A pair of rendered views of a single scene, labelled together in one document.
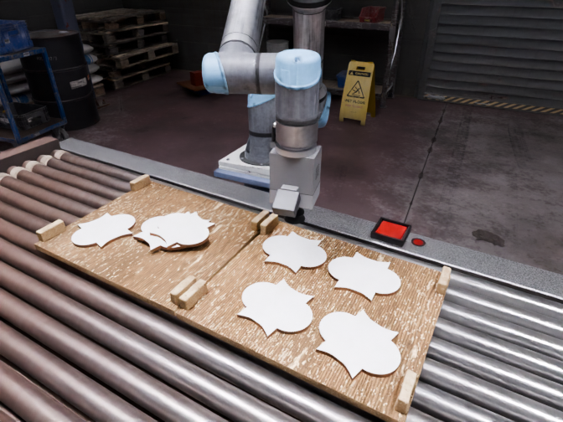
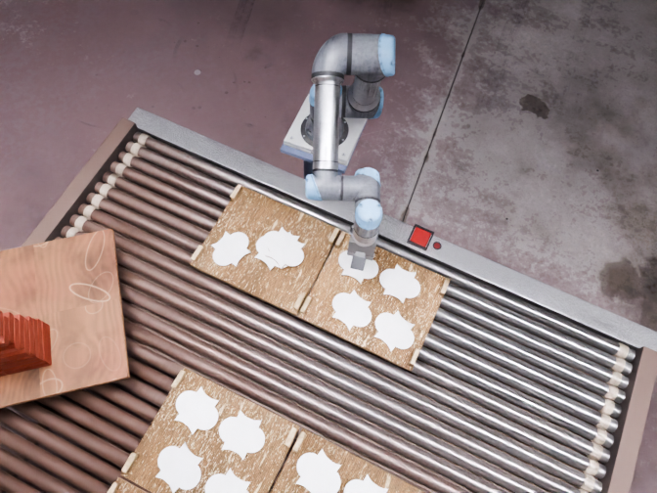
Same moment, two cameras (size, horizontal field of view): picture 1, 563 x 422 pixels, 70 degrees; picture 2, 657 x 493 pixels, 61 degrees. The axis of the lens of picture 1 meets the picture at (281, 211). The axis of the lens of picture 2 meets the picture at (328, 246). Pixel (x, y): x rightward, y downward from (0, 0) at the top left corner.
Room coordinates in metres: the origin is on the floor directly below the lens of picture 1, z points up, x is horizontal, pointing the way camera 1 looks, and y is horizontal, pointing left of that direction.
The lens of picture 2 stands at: (-0.04, 0.18, 2.73)
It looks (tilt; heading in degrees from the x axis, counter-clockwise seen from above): 66 degrees down; 352
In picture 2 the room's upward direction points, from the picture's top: 4 degrees clockwise
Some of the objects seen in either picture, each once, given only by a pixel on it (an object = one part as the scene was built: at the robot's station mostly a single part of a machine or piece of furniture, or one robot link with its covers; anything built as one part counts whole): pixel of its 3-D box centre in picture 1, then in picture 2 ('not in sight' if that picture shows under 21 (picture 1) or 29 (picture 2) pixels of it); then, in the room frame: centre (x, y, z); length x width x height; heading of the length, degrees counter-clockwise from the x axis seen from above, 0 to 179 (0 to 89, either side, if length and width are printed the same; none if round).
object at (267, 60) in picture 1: (291, 74); (361, 188); (0.78, -0.02, 1.29); 0.11 x 0.11 x 0.08; 85
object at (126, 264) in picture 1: (159, 233); (267, 247); (0.77, 0.29, 0.93); 0.41 x 0.35 x 0.02; 61
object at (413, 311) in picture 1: (321, 295); (374, 297); (0.56, -0.07, 0.93); 0.41 x 0.35 x 0.02; 60
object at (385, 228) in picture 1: (390, 231); (420, 237); (0.78, -0.26, 0.92); 0.06 x 0.06 x 0.01; 61
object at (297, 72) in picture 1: (297, 86); (368, 217); (0.68, -0.03, 1.29); 0.09 x 0.08 x 0.11; 175
